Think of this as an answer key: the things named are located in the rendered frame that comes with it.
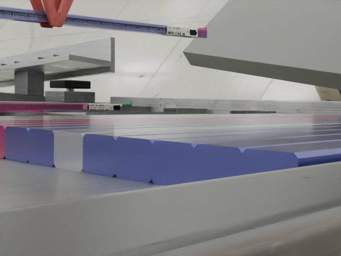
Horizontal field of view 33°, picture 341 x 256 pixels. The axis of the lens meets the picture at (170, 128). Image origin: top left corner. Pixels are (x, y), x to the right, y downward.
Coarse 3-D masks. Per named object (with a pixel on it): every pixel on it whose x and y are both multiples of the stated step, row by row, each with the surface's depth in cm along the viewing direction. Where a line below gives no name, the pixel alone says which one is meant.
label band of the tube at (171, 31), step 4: (168, 28) 74; (172, 28) 74; (176, 28) 75; (180, 28) 76; (184, 28) 76; (188, 28) 77; (192, 28) 77; (168, 32) 74; (172, 32) 75; (176, 32) 75; (180, 32) 76; (184, 32) 76; (188, 32) 77; (192, 32) 77; (196, 32) 78; (176, 36) 77; (180, 36) 77; (184, 36) 77; (188, 36) 77; (192, 36) 77; (196, 36) 78
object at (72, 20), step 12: (0, 12) 57; (12, 12) 58; (24, 12) 59; (36, 12) 60; (72, 24) 63; (84, 24) 64; (96, 24) 65; (108, 24) 67; (120, 24) 68; (132, 24) 69; (144, 24) 71; (156, 24) 72; (204, 36) 79
